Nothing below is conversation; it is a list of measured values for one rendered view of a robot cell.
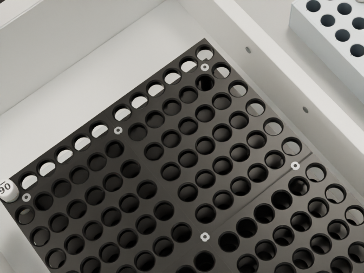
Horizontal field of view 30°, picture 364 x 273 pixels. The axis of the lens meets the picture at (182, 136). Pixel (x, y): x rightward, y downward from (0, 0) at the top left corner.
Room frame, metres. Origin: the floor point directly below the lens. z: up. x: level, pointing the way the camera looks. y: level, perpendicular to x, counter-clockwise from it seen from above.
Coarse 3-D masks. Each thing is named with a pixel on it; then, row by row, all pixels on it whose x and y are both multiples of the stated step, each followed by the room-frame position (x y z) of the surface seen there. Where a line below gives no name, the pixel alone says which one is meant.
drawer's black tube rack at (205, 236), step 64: (128, 128) 0.19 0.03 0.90; (192, 128) 0.19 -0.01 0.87; (256, 128) 0.17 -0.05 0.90; (64, 192) 0.16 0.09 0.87; (128, 192) 0.14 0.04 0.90; (192, 192) 0.14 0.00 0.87; (256, 192) 0.13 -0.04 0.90; (320, 192) 0.12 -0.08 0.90; (64, 256) 0.12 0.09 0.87; (128, 256) 0.10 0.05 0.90; (192, 256) 0.09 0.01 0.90; (256, 256) 0.09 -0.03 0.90; (320, 256) 0.08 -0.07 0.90
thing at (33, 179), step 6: (120, 114) 0.22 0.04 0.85; (126, 114) 0.22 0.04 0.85; (102, 126) 0.22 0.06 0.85; (96, 132) 0.21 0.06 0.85; (102, 132) 0.21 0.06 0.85; (78, 144) 0.20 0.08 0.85; (84, 144) 0.20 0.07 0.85; (66, 156) 0.20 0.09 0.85; (60, 162) 0.19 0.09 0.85; (48, 168) 0.19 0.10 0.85; (42, 174) 0.19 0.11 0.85; (30, 180) 0.18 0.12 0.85; (36, 180) 0.18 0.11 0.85; (24, 186) 0.18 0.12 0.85
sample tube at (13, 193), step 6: (0, 180) 0.16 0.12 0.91; (6, 180) 0.16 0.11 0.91; (0, 186) 0.16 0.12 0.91; (6, 186) 0.16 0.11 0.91; (12, 186) 0.16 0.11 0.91; (0, 192) 0.15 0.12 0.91; (6, 192) 0.15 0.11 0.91; (12, 192) 0.15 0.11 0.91; (18, 192) 0.16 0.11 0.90; (6, 198) 0.15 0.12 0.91; (12, 198) 0.15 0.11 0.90; (24, 210) 0.15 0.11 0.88
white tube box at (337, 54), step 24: (312, 0) 0.32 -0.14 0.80; (336, 0) 0.31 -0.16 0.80; (288, 24) 0.32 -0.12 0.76; (312, 24) 0.30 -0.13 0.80; (336, 24) 0.29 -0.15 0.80; (360, 24) 0.29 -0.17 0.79; (312, 48) 0.29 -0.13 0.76; (336, 48) 0.27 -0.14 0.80; (360, 48) 0.27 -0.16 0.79; (336, 72) 0.26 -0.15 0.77; (360, 72) 0.24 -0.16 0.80; (360, 96) 0.23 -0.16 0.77
